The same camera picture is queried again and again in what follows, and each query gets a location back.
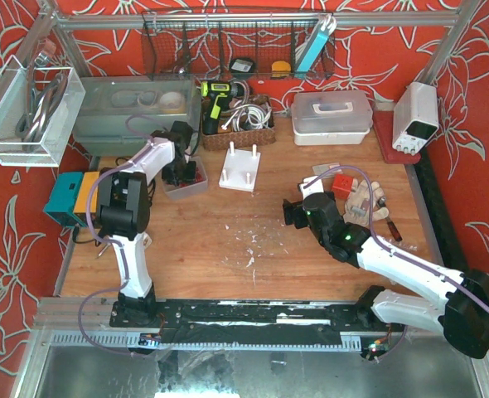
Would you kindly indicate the white peg board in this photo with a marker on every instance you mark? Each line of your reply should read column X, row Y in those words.
column 240, row 169

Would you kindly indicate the yellow soldering station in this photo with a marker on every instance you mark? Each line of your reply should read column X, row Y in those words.
column 79, row 210

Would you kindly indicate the wicker basket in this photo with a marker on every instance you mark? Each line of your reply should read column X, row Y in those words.
column 241, row 139

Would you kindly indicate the yellow tape measure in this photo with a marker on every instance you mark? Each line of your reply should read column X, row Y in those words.
column 280, row 70

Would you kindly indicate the clear acrylic box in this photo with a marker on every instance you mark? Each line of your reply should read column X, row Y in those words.
column 38, row 110

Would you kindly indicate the white power supply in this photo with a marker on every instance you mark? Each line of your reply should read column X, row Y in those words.
column 415, row 119

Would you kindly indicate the grey plastic toolbox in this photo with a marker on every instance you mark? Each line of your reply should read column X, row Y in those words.
column 118, row 113

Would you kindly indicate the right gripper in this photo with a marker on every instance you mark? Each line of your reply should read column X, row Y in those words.
column 294, row 212

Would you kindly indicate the black tape measure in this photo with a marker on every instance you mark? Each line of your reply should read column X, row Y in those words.
column 242, row 67

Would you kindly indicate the teal box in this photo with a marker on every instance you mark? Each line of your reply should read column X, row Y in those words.
column 61, row 204

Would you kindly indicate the work glove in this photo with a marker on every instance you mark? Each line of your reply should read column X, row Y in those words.
column 362, row 204

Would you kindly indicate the clear spring bin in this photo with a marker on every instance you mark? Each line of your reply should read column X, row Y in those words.
column 199, row 186

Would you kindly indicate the black wire basket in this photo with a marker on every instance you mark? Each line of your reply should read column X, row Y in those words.
column 200, row 43

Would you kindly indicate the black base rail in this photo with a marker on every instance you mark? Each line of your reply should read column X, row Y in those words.
column 172, row 313

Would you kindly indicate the black cable tray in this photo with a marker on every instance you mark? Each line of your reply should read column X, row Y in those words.
column 445, row 235

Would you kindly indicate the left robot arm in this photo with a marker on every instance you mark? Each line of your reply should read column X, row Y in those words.
column 123, row 205

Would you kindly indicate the green cordless drill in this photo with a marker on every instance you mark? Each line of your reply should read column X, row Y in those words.
column 219, row 93

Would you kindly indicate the orange power cube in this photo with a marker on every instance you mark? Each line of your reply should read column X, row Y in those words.
column 343, row 185

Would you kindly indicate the white plastic storage box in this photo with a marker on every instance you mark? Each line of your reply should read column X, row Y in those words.
column 331, row 117

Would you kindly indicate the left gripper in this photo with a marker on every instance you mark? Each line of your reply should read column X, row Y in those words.
column 178, row 172

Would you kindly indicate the small drill bit case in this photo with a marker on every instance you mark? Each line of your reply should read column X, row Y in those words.
column 321, row 168

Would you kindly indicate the blue white hex key set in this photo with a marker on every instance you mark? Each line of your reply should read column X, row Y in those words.
column 308, row 52

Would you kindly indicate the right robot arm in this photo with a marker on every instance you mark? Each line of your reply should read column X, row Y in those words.
column 449, row 302

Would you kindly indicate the red notebook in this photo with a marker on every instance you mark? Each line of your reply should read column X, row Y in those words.
column 383, row 126

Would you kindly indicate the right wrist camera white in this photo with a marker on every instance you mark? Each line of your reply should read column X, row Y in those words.
column 310, row 185

